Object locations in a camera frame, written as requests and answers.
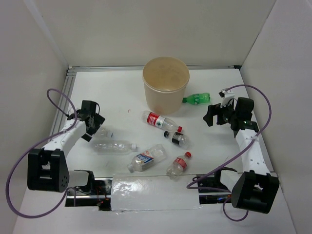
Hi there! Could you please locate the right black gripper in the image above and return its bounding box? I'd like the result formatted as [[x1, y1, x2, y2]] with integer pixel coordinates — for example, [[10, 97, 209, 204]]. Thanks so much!
[[203, 99, 238, 126]]

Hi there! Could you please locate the large clear bottle white cap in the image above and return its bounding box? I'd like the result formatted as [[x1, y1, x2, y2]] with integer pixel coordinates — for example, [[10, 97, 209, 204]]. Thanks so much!
[[94, 140, 137, 155]]

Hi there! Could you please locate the clear bottle black label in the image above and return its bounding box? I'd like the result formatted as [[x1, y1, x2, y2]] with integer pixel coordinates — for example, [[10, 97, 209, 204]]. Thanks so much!
[[163, 131, 190, 148]]

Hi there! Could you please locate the clear bottle red white label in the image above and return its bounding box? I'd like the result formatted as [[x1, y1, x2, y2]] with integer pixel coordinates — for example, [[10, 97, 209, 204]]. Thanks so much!
[[141, 111, 183, 133]]

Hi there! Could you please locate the small clear bottle red label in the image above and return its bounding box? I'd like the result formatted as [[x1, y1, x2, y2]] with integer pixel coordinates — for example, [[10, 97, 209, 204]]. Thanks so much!
[[166, 152, 192, 179]]

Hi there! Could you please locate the clear bottle blue label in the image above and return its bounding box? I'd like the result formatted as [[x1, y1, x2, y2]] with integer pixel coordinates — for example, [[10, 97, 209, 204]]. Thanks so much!
[[127, 144, 167, 173]]

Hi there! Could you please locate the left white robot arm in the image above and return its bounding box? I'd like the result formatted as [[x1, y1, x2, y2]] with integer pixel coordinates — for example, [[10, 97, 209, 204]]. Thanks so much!
[[27, 100, 105, 195]]

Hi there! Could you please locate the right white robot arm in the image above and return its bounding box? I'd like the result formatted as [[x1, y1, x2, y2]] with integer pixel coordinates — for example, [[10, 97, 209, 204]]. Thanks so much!
[[203, 97, 279, 214]]

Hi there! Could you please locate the beige round plastic bin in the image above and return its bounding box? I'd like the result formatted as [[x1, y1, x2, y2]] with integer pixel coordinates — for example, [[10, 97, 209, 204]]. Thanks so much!
[[142, 57, 190, 115]]

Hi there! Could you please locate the green plastic bottle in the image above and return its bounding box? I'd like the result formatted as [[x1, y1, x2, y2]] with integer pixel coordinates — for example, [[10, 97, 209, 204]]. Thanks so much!
[[182, 93, 211, 105]]

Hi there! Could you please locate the silver reflective sheet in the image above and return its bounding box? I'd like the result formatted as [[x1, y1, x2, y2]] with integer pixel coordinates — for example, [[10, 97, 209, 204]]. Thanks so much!
[[111, 174, 202, 212]]

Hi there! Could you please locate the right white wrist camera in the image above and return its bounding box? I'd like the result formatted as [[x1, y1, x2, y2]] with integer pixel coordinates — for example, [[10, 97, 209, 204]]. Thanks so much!
[[219, 90, 235, 108]]

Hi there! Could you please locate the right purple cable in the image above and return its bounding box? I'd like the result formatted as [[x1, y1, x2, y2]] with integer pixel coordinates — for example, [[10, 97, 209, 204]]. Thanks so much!
[[186, 84, 273, 222]]

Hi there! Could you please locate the aluminium frame rail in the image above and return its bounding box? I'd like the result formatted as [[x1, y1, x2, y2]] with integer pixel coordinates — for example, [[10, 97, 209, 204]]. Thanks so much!
[[39, 65, 242, 176]]

